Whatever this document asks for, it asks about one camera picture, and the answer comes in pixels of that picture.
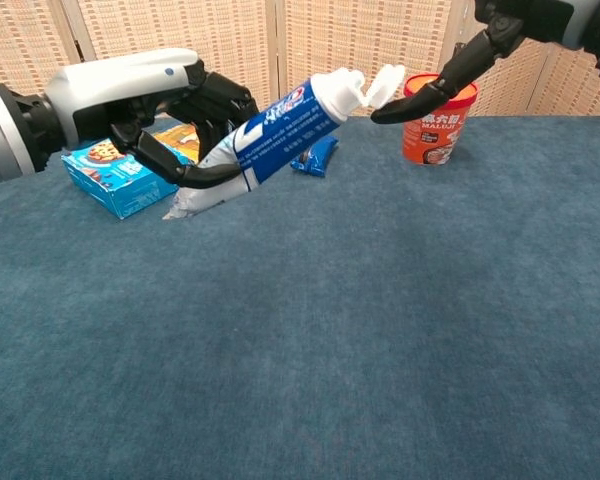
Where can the blue snack packet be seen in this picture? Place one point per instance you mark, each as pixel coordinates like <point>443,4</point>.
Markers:
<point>315,164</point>

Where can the orange instant noodle cup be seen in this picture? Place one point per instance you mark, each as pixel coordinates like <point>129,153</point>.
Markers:
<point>430,145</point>

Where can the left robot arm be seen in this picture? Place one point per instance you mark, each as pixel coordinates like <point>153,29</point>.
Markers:
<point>0,135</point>

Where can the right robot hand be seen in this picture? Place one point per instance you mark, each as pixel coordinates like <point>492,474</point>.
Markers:
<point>530,20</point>

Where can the blue white toothpaste tube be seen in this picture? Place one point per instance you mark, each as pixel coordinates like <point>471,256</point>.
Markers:
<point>280,130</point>

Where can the woven folding screen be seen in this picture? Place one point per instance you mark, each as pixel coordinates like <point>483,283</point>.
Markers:
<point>330,35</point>

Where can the black screen hinge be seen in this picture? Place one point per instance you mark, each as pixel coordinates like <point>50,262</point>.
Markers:
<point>457,47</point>
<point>79,50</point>

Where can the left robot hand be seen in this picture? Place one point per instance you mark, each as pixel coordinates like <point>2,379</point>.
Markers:
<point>120,85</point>

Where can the blue cookie box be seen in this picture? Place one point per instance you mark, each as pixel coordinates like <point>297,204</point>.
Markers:
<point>105,190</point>

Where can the yellow orange snack box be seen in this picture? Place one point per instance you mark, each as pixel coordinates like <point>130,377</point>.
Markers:
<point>180,140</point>

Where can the blue table cloth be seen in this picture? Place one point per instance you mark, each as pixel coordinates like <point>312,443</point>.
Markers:
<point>330,325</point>

